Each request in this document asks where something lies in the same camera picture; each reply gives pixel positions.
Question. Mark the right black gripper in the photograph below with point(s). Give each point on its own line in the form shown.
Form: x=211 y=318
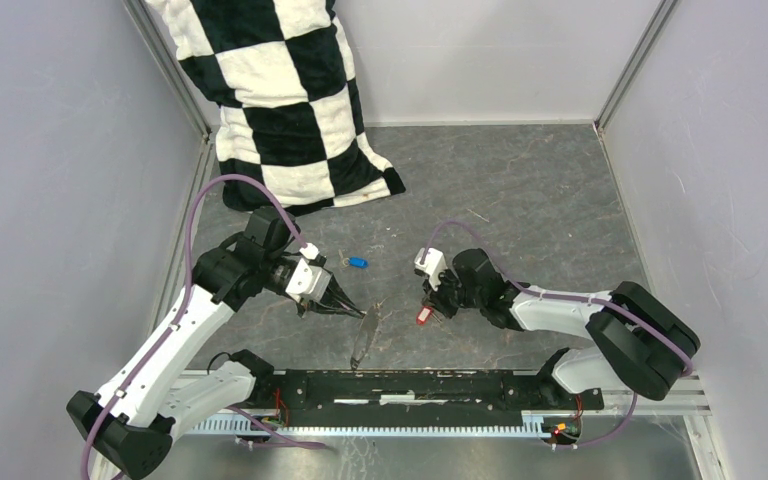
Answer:
x=436 y=299

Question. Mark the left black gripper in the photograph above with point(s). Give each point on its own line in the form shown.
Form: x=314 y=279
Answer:
x=332 y=292

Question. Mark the key with red tag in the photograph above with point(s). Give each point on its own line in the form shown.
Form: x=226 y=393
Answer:
x=426 y=315

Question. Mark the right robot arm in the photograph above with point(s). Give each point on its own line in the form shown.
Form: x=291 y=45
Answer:
x=638 y=343

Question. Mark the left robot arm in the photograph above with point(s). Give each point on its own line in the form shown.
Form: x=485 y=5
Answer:
x=134 y=419

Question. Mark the key with blue tag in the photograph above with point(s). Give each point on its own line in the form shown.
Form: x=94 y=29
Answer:
x=352 y=261

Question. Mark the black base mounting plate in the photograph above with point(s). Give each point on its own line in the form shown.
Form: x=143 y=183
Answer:
x=413 y=398

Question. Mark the black white checkered blanket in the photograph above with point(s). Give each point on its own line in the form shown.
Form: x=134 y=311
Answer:
x=283 y=77

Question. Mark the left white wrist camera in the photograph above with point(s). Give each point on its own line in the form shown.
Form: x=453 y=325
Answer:
x=308 y=279

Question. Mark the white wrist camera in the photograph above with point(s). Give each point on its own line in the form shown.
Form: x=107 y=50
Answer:
x=308 y=279
x=430 y=263

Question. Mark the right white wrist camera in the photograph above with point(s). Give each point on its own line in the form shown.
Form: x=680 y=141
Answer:
x=430 y=263

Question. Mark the white slotted cable duct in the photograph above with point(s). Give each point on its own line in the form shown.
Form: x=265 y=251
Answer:
x=238 y=425

